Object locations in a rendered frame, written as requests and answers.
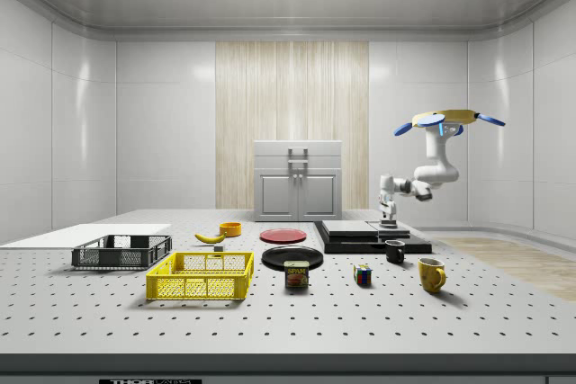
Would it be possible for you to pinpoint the red plate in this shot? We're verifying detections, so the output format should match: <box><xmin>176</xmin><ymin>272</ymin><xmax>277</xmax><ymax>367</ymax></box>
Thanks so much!
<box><xmin>259</xmin><ymin>228</ymin><xmax>308</xmax><ymax>244</ymax></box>

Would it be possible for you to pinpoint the white board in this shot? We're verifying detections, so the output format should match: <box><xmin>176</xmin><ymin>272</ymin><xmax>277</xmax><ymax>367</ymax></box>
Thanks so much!
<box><xmin>0</xmin><ymin>223</ymin><xmax>174</xmax><ymax>249</ymax></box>

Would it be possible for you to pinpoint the flat-sided can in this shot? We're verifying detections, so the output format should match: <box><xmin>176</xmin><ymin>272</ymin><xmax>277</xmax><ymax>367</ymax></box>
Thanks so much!
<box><xmin>283</xmin><ymin>260</ymin><xmax>311</xmax><ymax>290</ymax></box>

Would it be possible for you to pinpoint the banana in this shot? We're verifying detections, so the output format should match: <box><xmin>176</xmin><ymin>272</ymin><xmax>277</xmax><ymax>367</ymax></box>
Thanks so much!
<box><xmin>193</xmin><ymin>231</ymin><xmax>228</xmax><ymax>246</ymax></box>

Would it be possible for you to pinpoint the black stove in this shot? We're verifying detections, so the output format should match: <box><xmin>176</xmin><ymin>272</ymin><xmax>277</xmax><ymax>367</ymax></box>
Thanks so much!
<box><xmin>313</xmin><ymin>219</ymin><xmax>434</xmax><ymax>255</ymax></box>

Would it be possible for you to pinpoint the dark grey basket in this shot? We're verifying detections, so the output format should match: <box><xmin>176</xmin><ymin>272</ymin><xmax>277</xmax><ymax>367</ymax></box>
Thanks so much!
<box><xmin>71</xmin><ymin>234</ymin><xmax>174</xmax><ymax>270</ymax></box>

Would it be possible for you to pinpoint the puzzle cube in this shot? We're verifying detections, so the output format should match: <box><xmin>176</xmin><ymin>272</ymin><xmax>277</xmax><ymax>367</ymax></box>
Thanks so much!
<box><xmin>353</xmin><ymin>263</ymin><xmax>374</xmax><ymax>287</ymax></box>

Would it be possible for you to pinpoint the black plate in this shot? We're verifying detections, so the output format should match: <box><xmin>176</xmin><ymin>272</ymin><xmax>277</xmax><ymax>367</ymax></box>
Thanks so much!
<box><xmin>261</xmin><ymin>245</ymin><xmax>325</xmax><ymax>270</ymax></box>

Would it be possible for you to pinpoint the yellow basket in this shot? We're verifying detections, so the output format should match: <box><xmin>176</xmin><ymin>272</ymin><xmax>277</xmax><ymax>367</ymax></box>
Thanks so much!
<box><xmin>145</xmin><ymin>251</ymin><xmax>256</xmax><ymax>301</ymax></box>

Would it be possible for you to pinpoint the white cabinet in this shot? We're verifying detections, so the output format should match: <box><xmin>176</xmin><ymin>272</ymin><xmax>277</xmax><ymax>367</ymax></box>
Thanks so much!
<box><xmin>253</xmin><ymin>139</ymin><xmax>343</xmax><ymax>223</ymax></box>

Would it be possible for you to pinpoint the yellow mug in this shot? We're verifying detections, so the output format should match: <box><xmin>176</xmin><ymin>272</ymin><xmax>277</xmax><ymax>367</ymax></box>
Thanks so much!
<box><xmin>418</xmin><ymin>257</ymin><xmax>447</xmax><ymax>294</ymax></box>

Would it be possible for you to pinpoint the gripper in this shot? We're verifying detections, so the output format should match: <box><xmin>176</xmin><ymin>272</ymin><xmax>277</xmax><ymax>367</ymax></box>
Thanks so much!
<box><xmin>377</xmin><ymin>201</ymin><xmax>400</xmax><ymax>229</ymax></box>

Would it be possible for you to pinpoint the black mug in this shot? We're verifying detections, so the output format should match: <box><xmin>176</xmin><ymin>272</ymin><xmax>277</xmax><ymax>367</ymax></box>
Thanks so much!
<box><xmin>384</xmin><ymin>239</ymin><xmax>406</xmax><ymax>264</ymax></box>

